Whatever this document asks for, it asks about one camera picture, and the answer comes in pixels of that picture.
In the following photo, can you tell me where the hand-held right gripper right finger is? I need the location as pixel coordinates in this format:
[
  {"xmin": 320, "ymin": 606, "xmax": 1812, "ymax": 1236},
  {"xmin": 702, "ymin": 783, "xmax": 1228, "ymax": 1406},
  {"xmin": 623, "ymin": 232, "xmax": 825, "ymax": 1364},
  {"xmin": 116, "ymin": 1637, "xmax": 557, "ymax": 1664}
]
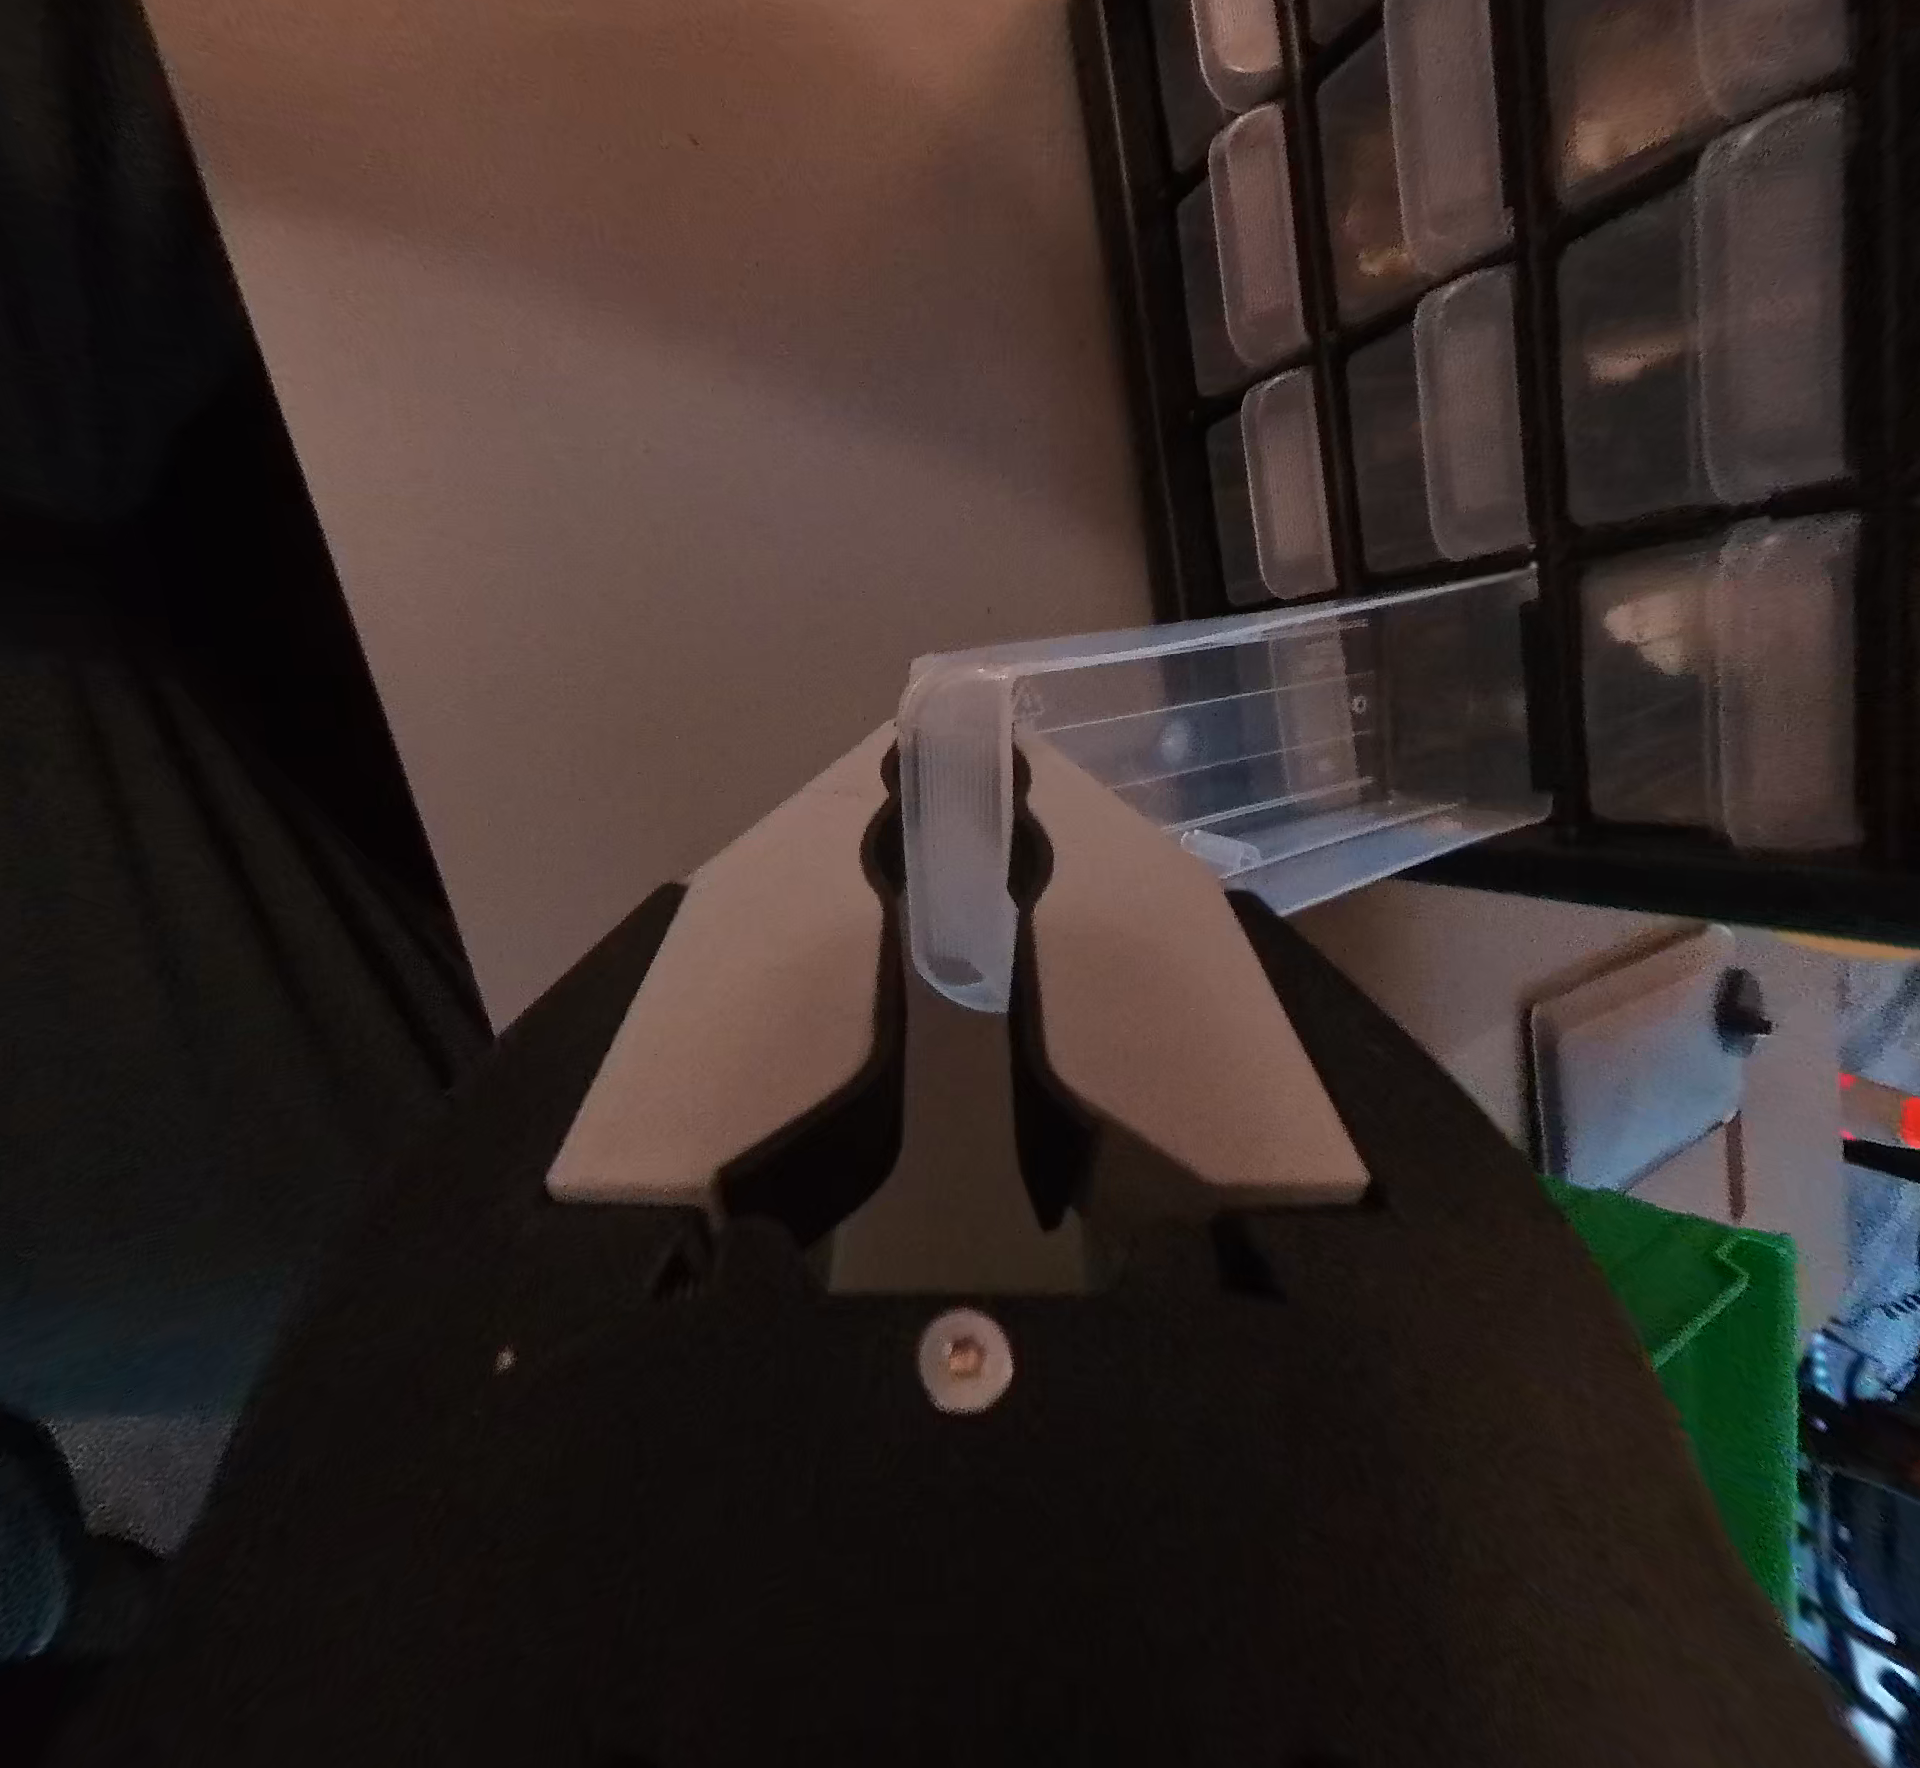
[{"xmin": 1007, "ymin": 750, "xmax": 1372, "ymax": 1236}]

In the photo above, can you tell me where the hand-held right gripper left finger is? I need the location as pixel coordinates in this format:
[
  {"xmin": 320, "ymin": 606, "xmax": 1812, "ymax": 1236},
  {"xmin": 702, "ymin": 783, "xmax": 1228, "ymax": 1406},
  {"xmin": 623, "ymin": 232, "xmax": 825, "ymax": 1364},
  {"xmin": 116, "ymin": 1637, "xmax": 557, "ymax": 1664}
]
[{"xmin": 549, "ymin": 724, "xmax": 911, "ymax": 1245}]

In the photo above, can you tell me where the clear plastic drawer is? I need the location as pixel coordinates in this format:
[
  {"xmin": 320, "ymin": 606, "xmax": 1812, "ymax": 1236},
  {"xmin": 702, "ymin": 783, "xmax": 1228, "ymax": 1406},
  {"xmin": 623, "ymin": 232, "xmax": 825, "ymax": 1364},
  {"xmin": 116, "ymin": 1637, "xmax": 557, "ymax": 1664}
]
[{"xmin": 900, "ymin": 565, "xmax": 1553, "ymax": 1017}]

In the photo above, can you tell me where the green plastic bin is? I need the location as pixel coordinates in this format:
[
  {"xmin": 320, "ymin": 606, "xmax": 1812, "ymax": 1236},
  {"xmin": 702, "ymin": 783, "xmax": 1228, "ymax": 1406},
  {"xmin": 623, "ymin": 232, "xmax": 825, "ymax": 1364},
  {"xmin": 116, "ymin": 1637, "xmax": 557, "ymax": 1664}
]
[{"xmin": 1542, "ymin": 1175, "xmax": 1802, "ymax": 1641}]

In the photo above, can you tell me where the black drawer cabinet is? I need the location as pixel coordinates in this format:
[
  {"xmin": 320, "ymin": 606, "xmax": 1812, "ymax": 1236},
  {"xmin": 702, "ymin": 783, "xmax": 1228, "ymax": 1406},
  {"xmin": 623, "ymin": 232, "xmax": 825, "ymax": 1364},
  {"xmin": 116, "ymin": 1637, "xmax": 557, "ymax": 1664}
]
[{"xmin": 1069, "ymin": 0, "xmax": 1920, "ymax": 952}]

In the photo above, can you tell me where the bank of clear drawers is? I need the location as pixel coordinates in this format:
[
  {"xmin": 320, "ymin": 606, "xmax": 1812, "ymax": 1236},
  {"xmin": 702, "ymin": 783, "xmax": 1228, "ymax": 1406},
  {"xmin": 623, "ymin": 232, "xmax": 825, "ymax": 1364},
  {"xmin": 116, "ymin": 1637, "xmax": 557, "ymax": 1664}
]
[{"xmin": 1149, "ymin": 0, "xmax": 1870, "ymax": 855}]

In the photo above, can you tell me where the grey desk hatch cover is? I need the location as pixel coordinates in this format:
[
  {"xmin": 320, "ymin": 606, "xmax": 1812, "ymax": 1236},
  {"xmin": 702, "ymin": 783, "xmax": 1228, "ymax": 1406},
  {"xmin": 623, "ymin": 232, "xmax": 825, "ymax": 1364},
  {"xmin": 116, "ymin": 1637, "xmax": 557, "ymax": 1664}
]
[{"xmin": 1528, "ymin": 925, "xmax": 1753, "ymax": 1199}]

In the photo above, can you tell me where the dark cloth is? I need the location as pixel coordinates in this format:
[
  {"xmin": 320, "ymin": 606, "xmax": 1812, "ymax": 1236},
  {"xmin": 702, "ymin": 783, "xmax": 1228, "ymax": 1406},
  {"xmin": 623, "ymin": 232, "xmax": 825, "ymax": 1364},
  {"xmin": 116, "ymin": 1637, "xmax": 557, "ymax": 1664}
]
[{"xmin": 0, "ymin": 0, "xmax": 496, "ymax": 1664}]

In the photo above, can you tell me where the orange red object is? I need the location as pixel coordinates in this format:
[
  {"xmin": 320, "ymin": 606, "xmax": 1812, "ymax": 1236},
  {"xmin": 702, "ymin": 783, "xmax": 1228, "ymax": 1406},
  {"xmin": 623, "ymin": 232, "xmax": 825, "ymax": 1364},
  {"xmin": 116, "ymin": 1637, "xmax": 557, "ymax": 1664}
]
[{"xmin": 1838, "ymin": 1070, "xmax": 1920, "ymax": 1155}]

